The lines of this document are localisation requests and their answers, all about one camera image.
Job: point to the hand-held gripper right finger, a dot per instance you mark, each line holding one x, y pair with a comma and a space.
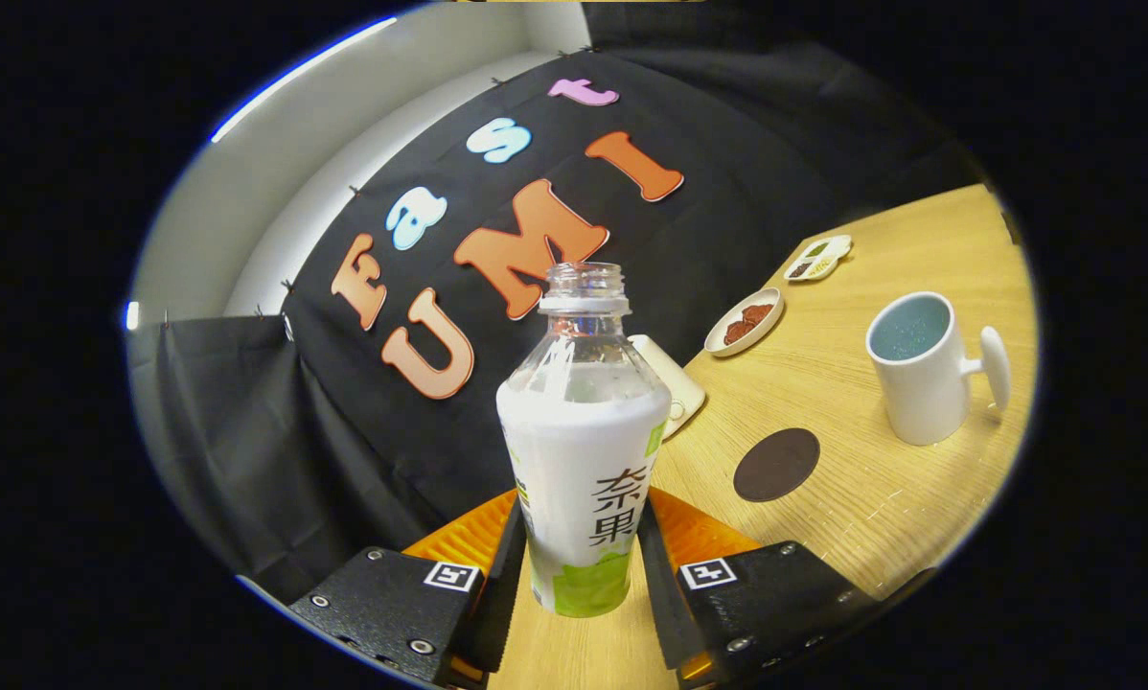
775, 599

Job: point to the red food piece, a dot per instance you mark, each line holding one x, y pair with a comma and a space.
758, 313
738, 333

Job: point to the black backdrop cloth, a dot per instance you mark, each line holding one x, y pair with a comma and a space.
344, 450

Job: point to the wooden table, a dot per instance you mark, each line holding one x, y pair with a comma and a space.
871, 517

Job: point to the beige round plate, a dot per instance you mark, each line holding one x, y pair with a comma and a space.
718, 343

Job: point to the dark brown round coaster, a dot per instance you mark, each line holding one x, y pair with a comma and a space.
776, 465

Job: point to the white green label juice bottle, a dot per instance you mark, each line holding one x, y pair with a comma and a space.
579, 460

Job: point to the white toaster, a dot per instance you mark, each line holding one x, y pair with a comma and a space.
681, 388

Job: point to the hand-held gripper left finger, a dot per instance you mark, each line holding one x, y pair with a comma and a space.
392, 599

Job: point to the white cup with blue inside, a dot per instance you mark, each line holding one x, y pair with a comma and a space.
924, 393

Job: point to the white divided condiment dish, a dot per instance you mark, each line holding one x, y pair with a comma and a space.
838, 251

